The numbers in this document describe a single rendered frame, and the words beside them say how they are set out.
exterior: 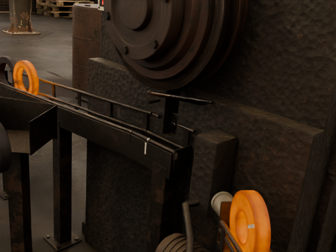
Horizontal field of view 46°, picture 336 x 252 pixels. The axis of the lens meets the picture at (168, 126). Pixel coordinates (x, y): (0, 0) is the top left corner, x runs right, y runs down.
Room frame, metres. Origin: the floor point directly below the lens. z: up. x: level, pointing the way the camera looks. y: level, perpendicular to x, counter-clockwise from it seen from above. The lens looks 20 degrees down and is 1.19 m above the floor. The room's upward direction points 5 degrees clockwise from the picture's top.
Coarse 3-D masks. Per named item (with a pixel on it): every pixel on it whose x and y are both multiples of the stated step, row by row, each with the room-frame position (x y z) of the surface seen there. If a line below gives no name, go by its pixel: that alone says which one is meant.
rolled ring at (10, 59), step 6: (0, 60) 1.95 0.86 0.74; (6, 60) 1.91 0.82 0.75; (12, 60) 1.91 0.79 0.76; (0, 66) 1.96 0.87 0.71; (12, 66) 1.88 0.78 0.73; (0, 72) 1.97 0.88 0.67; (12, 72) 1.88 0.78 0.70; (0, 78) 1.96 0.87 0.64; (12, 78) 1.88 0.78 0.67; (0, 84) 1.95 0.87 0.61; (12, 84) 1.88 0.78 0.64
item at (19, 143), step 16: (0, 112) 1.43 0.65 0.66; (16, 112) 1.42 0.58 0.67; (32, 112) 1.41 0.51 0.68; (48, 112) 1.33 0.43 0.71; (16, 128) 1.42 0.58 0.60; (32, 128) 1.22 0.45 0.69; (48, 128) 1.33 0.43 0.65; (16, 144) 1.27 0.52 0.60; (32, 144) 1.21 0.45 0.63; (16, 160) 1.28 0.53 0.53; (16, 176) 1.28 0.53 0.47; (16, 192) 1.28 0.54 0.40; (16, 208) 1.28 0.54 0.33; (16, 224) 1.28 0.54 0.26; (16, 240) 1.28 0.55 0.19
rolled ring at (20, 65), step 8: (16, 64) 1.83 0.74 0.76; (24, 64) 1.78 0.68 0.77; (32, 64) 1.79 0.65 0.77; (16, 72) 1.83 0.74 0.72; (32, 72) 1.75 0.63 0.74; (16, 80) 1.84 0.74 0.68; (32, 80) 1.74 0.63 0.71; (24, 88) 1.84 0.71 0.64; (32, 88) 1.74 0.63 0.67; (32, 96) 1.76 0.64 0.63
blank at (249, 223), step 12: (240, 192) 0.77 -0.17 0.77; (252, 192) 0.75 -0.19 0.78; (240, 204) 0.76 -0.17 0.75; (252, 204) 0.71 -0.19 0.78; (264, 204) 0.71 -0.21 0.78; (240, 216) 0.77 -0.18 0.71; (252, 216) 0.69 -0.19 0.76; (264, 216) 0.69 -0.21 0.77; (240, 228) 0.76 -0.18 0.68; (252, 228) 0.68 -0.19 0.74; (264, 228) 0.67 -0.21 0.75; (240, 240) 0.73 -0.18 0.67; (252, 240) 0.67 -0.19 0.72; (264, 240) 0.66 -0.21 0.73
